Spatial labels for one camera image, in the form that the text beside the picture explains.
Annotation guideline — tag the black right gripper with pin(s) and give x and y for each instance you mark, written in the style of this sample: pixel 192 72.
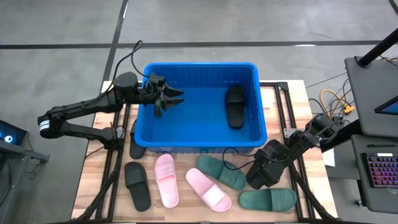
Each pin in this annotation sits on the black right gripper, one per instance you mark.
pixel 267 165

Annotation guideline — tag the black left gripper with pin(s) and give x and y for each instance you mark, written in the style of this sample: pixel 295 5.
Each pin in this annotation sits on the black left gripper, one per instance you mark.
pixel 154 93

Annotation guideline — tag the green rubber slide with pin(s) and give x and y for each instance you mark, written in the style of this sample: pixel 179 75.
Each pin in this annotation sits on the green rubber slide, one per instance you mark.
pixel 264 200
pixel 217 169

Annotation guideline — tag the black rubber slide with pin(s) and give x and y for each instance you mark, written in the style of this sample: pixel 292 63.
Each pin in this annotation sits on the black rubber slide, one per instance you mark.
pixel 136 152
pixel 235 115
pixel 138 193

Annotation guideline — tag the pink rubber slide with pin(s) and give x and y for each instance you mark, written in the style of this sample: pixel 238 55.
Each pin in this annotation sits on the pink rubber slide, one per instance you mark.
pixel 202 183
pixel 166 193

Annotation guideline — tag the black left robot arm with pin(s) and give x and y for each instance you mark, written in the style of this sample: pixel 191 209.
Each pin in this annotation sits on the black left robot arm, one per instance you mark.
pixel 81 107

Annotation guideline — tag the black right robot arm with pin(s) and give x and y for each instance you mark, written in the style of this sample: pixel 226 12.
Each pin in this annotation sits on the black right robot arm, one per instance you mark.
pixel 320 127

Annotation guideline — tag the blue plastic bin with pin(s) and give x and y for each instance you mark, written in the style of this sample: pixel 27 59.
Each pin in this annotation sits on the blue plastic bin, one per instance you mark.
pixel 192 124

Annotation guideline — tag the white paper sheet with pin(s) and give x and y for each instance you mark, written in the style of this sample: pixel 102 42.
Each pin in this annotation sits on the white paper sheet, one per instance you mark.
pixel 329 158

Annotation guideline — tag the grey keyboard desk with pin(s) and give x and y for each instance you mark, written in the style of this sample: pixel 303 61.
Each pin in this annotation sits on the grey keyboard desk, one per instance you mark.
pixel 357 174

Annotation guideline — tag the backlit rainbow keyboard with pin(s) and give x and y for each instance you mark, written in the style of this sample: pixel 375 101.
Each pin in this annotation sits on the backlit rainbow keyboard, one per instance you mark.
pixel 382 171

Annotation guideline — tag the grey cart shelf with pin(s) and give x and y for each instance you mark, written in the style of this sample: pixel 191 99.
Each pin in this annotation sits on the grey cart shelf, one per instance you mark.
pixel 367 93

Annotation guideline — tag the flat monitor blue screen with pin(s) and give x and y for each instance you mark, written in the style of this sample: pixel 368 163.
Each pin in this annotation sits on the flat monitor blue screen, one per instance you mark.
pixel 390 108

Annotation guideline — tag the black round pole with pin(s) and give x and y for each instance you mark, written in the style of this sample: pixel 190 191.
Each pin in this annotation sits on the black round pole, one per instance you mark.
pixel 376 49

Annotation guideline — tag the black equipment stand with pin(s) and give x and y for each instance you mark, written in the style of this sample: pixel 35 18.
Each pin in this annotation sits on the black equipment stand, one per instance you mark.
pixel 18 152

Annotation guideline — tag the computer tower with blue lights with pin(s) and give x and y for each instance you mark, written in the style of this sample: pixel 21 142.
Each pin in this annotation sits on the computer tower with blue lights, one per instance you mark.
pixel 12 132

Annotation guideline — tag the small metal bracket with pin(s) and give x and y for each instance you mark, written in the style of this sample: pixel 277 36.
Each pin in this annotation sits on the small metal bracket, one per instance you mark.
pixel 287 133

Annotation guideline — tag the black aluminium frame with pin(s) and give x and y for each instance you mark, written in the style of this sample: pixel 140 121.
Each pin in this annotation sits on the black aluminium frame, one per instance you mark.
pixel 273 83

